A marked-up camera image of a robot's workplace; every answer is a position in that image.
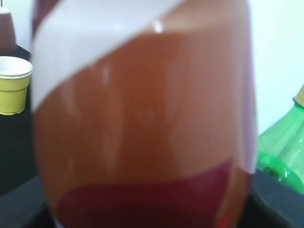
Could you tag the brown nescafe coffee bottle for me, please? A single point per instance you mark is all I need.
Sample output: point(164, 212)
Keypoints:
point(144, 112)

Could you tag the maroon ceramic mug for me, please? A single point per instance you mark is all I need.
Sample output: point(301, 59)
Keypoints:
point(7, 32)

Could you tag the green sprite bottle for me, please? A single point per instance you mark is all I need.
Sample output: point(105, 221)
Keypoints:
point(281, 147)

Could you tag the yellow paper cup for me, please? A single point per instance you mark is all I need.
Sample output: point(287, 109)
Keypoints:
point(15, 76)

